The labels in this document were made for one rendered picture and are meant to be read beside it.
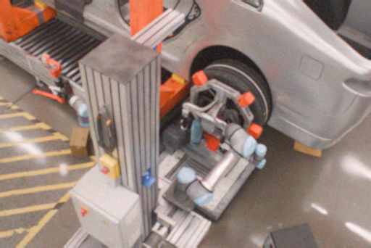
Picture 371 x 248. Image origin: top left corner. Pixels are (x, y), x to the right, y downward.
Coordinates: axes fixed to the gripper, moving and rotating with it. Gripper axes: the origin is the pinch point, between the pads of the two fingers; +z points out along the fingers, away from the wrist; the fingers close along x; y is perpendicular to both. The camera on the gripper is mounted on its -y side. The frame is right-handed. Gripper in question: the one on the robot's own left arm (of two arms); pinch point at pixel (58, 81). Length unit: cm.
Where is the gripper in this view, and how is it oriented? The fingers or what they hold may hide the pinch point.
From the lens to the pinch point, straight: 276.9
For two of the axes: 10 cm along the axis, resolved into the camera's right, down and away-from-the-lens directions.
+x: 6.7, -4.1, 6.2
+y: -2.1, 7.0, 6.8
